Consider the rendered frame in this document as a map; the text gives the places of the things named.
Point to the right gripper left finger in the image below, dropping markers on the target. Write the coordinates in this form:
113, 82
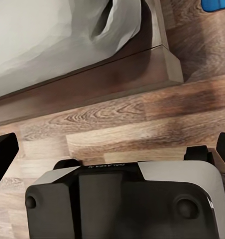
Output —
8, 150

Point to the bed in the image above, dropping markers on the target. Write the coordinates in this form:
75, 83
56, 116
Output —
59, 55

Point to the sandal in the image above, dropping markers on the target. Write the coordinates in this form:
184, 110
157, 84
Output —
212, 5

